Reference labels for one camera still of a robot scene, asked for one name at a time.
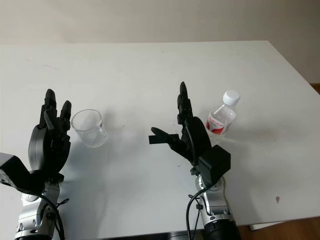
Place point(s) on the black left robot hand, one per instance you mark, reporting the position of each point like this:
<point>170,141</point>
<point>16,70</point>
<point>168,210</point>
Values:
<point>40,145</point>

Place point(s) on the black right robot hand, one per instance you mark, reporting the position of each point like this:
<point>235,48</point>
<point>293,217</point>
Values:
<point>197,135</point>

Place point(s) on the clear water bottle red label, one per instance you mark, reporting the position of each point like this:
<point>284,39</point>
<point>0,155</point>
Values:
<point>221,117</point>

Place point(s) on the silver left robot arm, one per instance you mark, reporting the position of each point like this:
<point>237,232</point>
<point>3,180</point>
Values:
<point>35,220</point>

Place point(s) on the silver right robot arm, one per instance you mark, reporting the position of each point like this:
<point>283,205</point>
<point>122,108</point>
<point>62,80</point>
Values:
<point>217,215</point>

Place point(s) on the clear plastic cup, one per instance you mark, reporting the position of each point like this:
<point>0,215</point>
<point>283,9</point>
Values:
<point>90,130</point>

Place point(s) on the black tape strip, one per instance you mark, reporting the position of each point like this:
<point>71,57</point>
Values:
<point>153,140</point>

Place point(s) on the dark robot torso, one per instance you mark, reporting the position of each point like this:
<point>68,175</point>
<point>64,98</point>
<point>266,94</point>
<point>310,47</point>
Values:
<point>177,236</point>

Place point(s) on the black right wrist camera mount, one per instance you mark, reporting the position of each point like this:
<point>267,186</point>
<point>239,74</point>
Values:
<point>216,162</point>

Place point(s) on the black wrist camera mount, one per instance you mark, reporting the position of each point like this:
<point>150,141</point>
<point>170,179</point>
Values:
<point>17,175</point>
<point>216,162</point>

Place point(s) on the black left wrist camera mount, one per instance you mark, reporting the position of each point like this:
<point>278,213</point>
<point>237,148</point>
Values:
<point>17,175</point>

